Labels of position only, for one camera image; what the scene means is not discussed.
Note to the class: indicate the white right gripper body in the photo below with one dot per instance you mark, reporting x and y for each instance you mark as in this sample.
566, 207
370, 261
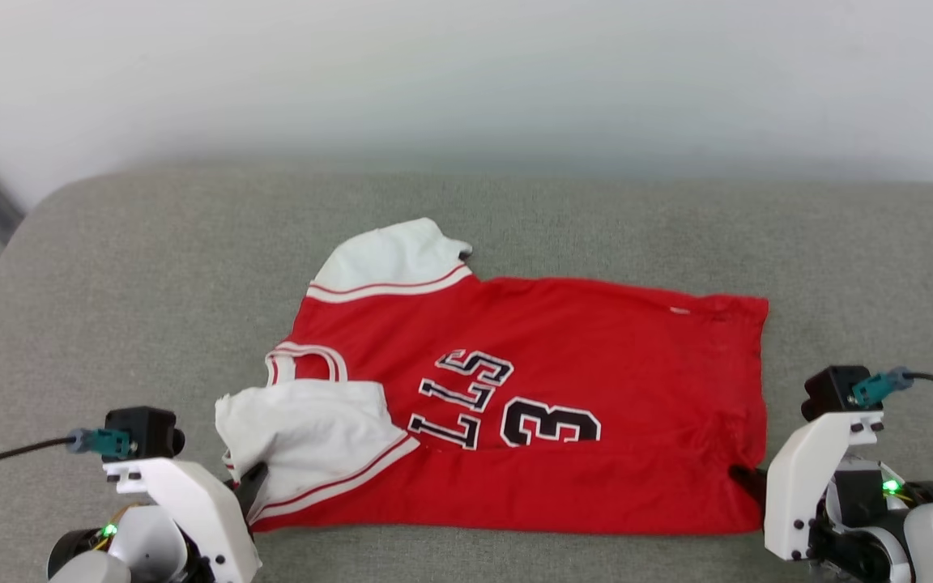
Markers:
798, 494

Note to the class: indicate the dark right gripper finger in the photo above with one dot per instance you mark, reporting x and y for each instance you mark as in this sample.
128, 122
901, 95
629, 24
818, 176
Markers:
754, 484

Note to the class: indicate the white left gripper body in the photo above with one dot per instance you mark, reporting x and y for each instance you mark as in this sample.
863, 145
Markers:
199, 510

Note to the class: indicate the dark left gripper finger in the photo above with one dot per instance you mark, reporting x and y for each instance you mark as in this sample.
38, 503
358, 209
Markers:
252, 486

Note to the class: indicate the red and white jersey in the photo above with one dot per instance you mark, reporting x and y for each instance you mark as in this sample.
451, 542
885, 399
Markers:
596, 372

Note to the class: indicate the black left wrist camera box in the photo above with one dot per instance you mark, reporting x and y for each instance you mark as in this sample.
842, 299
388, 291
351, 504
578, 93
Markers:
146, 429

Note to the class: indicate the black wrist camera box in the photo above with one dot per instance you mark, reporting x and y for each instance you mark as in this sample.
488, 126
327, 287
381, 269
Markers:
831, 393
146, 429

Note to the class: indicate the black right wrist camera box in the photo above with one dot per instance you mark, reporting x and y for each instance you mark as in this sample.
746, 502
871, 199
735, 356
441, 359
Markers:
831, 393

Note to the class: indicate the teal left camera connector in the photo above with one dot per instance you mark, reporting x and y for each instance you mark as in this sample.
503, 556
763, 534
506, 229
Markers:
102, 442

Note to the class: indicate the teal camera connector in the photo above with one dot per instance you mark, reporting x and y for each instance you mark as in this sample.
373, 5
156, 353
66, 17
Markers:
879, 387
102, 442

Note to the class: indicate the teal right camera connector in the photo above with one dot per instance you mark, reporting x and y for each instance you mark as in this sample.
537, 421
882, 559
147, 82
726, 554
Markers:
879, 387

